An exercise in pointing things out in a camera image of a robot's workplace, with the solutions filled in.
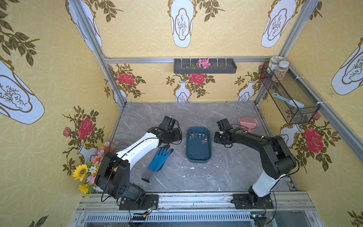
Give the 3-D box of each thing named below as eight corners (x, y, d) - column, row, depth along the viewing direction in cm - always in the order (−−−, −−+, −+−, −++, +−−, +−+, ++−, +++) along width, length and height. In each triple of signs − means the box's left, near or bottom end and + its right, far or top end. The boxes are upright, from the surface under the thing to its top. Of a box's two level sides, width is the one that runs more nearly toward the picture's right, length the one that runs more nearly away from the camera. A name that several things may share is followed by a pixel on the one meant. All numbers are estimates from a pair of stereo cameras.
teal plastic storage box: (186, 162, 90) (186, 160, 86) (186, 130, 106) (186, 126, 102) (213, 162, 90) (214, 159, 86) (209, 130, 106) (210, 126, 102)
